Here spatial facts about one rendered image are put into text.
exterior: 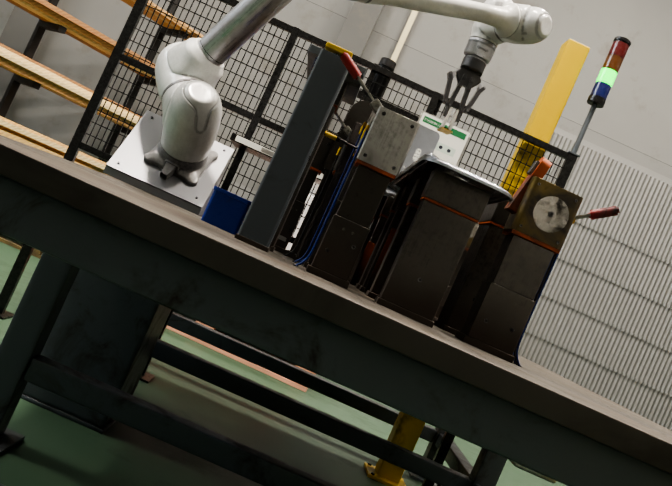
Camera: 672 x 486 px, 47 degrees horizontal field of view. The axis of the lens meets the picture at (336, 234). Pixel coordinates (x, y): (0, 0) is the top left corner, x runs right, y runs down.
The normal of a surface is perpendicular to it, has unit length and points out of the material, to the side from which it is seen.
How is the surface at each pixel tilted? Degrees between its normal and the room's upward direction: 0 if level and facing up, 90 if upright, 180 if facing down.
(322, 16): 90
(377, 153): 90
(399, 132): 90
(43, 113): 90
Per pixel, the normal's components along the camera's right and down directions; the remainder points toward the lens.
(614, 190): 0.04, -0.02
